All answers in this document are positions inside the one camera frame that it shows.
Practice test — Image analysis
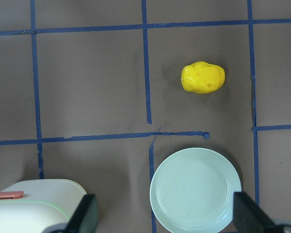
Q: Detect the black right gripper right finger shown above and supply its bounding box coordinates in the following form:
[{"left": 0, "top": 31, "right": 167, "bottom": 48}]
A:
[{"left": 233, "top": 192, "right": 276, "bottom": 233}]

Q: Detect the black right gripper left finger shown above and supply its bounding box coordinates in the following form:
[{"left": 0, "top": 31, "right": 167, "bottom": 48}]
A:
[{"left": 64, "top": 194, "right": 98, "bottom": 233}]

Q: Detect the cream rice cooker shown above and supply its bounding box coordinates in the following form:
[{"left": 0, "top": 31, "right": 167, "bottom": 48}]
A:
[{"left": 0, "top": 179, "right": 86, "bottom": 233}]

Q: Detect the green plate near right arm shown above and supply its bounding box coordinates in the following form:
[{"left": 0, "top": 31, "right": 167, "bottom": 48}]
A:
[{"left": 149, "top": 148, "right": 242, "bottom": 233}]

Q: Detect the yellow toy potato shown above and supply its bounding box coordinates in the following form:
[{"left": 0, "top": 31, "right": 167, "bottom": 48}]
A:
[{"left": 180, "top": 61, "right": 226, "bottom": 94}]

